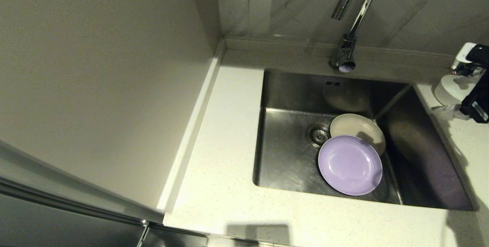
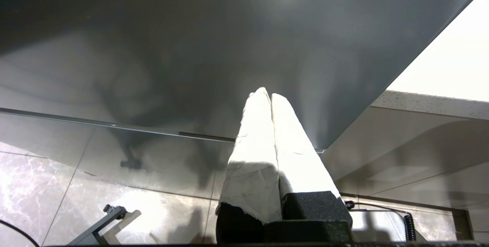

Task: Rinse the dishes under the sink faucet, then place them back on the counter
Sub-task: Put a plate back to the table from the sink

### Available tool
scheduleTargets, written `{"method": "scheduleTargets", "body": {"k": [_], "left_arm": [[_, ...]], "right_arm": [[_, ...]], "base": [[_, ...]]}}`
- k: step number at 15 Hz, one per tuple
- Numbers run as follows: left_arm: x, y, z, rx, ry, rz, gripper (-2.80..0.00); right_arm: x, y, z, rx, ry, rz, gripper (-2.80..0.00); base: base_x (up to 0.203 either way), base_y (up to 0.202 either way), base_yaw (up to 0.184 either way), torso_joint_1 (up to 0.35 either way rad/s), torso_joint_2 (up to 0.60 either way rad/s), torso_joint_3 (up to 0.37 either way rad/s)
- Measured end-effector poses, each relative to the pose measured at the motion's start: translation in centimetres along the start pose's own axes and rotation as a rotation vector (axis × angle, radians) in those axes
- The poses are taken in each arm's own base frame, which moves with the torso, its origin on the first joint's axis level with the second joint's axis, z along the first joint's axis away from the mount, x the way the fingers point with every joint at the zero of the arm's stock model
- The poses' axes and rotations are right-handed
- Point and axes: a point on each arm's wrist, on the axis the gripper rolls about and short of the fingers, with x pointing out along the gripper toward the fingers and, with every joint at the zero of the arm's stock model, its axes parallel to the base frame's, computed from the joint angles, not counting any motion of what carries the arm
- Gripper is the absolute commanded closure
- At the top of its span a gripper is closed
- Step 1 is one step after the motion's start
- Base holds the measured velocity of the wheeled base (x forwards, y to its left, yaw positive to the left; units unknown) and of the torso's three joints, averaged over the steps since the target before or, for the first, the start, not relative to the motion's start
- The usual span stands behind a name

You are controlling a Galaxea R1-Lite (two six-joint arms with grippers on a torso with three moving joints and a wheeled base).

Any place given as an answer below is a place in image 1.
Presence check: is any white round cup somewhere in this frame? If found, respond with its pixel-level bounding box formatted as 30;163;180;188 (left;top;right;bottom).
434;74;475;106

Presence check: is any round metal drain strainer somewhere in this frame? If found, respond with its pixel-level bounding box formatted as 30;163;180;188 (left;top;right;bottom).
306;123;331;148

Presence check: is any grey cabinet door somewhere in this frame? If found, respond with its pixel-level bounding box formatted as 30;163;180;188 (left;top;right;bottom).
0;140;209;247

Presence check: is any beige round plate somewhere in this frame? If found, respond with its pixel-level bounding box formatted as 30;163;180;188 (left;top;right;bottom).
330;114;386;156

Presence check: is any stainless steel sink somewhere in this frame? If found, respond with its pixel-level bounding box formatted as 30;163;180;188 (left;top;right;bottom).
252;69;477;211

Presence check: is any chrome gooseneck faucet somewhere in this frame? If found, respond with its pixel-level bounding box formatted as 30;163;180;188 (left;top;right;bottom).
329;0;384;73

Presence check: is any beige cabinet side panel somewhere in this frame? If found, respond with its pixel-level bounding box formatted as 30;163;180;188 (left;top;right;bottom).
0;0;223;217

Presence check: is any purple round plate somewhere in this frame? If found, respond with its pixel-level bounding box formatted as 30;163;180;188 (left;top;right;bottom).
318;135;383;196

